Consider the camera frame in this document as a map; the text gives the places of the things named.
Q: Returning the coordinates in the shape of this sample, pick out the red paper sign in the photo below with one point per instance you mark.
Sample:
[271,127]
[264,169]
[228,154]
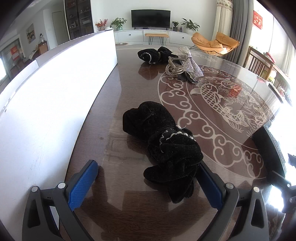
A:
[15,52]

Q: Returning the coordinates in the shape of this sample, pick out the red wall hanging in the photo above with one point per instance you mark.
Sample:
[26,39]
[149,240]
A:
[257,19]

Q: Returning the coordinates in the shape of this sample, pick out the rhinestone bow hair clip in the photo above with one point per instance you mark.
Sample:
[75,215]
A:
[192,64]

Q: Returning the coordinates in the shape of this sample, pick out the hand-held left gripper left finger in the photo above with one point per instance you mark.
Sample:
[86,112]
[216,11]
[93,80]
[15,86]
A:
[81,185]

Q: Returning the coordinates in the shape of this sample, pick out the black box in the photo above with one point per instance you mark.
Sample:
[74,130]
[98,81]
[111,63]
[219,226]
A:
[266,148]

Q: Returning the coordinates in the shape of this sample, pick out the small potted plant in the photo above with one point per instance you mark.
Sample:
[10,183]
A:
[175,26]

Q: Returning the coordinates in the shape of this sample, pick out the silver claw hair clip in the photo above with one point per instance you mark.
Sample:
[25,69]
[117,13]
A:
[172,69]

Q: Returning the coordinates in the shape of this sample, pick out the framed wall painting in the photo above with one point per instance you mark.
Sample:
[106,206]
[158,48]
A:
[30,33]

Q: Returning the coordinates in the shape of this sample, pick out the large leafy potted plant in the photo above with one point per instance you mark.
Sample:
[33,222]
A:
[190,24]

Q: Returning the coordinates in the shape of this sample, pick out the wooden side table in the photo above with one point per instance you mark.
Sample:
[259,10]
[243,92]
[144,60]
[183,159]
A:
[43,47]

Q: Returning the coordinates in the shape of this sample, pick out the black velvet hair bow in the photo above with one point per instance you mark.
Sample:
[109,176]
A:
[161,143]
[148,54]

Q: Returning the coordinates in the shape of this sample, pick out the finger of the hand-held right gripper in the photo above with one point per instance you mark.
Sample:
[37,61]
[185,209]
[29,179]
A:
[292,160]
[288,194]

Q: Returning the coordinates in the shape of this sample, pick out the black television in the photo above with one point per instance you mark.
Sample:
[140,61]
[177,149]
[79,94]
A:
[150,18]

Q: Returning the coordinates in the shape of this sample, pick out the red flowers in vase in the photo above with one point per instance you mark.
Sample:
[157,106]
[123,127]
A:
[101,25]

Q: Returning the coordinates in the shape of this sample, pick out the wooden dining chair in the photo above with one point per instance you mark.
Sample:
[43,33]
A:
[260,61]

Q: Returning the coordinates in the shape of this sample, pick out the dark glass display cabinet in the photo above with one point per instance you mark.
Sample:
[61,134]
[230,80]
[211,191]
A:
[78,18]

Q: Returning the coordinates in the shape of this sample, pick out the wooden sideboard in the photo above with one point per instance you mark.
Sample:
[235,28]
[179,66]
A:
[277,74]

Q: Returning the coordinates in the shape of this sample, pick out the wooden bench with metal legs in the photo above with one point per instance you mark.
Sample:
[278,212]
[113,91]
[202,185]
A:
[156,35]

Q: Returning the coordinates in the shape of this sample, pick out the white door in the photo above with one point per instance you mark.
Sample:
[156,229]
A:
[57,27]

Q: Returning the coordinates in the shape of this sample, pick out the grey curtain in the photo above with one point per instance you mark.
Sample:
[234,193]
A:
[242,27]

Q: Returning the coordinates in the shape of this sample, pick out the green potted plant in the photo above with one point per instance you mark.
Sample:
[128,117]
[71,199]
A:
[118,23]

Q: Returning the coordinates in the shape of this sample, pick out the white partition board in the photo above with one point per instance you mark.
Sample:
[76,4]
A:
[46,104]

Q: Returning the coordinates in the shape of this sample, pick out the white sheer curtain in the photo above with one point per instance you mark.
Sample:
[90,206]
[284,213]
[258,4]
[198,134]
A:
[223,20]

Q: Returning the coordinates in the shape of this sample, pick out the dark patterned glass desktop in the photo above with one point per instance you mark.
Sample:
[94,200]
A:
[138,92]

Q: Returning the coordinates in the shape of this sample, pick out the orange lounge chair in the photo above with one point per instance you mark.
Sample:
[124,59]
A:
[208,44]

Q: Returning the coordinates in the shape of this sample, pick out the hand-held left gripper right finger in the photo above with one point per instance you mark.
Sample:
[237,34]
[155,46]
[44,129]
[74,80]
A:
[211,187]

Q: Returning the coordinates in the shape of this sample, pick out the white television cabinet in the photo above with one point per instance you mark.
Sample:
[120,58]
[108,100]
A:
[131,36]

